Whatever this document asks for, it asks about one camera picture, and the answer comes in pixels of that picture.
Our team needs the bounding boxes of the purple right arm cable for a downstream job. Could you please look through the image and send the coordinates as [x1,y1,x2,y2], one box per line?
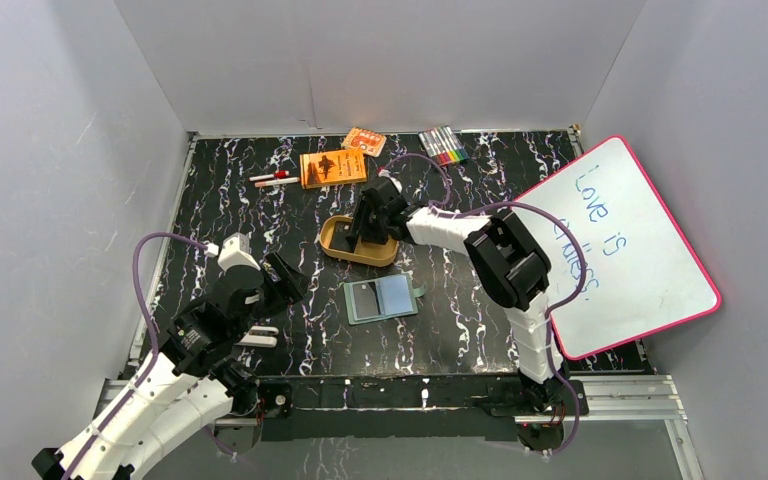
[378,152,591,457]

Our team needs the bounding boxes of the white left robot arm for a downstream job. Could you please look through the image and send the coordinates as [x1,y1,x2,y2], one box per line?
[31,233,311,479]

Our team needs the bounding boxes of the white clip block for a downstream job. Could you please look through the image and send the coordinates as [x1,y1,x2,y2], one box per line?
[236,326,280,348]

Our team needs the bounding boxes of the mint green card holder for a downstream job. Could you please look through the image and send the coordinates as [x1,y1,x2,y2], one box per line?
[342,273,427,325]

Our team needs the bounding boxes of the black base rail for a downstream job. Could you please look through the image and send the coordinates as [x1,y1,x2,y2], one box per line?
[198,374,587,455]

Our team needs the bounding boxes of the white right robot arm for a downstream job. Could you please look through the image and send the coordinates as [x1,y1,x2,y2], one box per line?
[321,177,563,414]

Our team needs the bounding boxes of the orange oval tray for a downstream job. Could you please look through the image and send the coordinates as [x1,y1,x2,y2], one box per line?
[318,215,399,268]

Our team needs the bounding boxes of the orange book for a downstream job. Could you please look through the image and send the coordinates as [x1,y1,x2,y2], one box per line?
[299,149,368,189]

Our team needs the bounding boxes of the black credit card stack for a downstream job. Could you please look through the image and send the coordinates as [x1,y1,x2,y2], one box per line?
[329,220,353,253]

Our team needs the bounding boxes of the coloured marker pack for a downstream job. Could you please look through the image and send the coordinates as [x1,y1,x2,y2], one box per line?
[418,125,470,166]

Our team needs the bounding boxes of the white marker pen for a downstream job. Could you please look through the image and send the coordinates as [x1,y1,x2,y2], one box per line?
[254,177,300,188]

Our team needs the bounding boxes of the small orange card box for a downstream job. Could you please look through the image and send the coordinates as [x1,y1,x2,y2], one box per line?
[341,127,387,157]

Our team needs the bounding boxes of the pink framed whiteboard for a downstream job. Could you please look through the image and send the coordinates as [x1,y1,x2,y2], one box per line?
[517,136,722,360]

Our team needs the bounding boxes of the red capped marker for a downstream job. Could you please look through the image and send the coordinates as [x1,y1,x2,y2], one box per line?
[248,170,289,182]

